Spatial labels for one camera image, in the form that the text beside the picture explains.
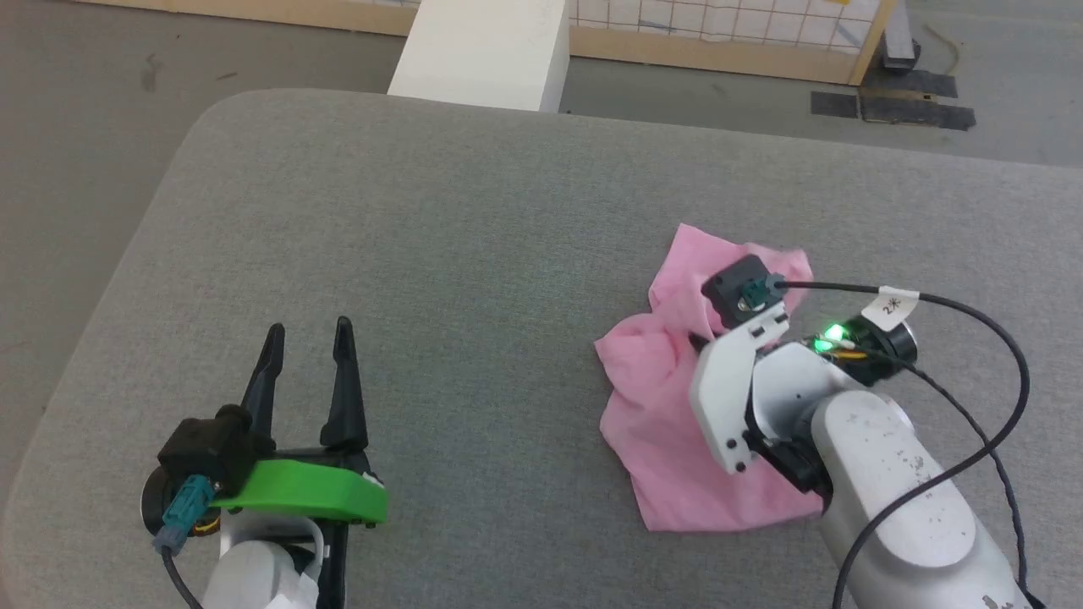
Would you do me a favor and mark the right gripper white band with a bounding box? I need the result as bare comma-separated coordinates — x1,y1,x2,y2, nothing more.
689,308,857,497

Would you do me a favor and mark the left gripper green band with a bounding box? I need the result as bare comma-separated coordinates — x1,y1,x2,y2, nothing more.
208,316,391,609

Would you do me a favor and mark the pink garment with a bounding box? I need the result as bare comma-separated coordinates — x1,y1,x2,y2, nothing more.
594,223,826,534

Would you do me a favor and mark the grey fabric covered table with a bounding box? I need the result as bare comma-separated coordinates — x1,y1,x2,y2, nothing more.
0,88,1083,609

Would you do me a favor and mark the small black floor mat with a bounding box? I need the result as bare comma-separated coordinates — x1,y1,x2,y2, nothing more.
810,90,861,119

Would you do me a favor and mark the long black floor mat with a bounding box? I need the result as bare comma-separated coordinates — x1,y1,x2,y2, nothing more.
858,93,977,132

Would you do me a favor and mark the wooden framed white grid panel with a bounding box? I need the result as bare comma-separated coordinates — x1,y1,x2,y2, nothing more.
567,0,899,86
74,0,421,38

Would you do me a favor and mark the black floor mat under stand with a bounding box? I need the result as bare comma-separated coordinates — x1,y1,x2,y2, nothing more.
861,68,959,99

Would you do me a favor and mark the white square pillar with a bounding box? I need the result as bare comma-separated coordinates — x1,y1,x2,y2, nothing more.
387,0,570,114

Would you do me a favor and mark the grey metal stand foot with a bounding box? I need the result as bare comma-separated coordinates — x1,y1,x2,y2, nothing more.
878,0,921,70

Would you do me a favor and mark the left black cable teal plug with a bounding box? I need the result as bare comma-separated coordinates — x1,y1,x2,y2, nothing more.
154,475,213,609

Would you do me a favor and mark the right thin black cable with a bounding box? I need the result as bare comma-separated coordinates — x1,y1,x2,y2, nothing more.
833,345,1047,609

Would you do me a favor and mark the yellow floor cable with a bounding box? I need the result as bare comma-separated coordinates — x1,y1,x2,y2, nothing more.
921,22,963,77

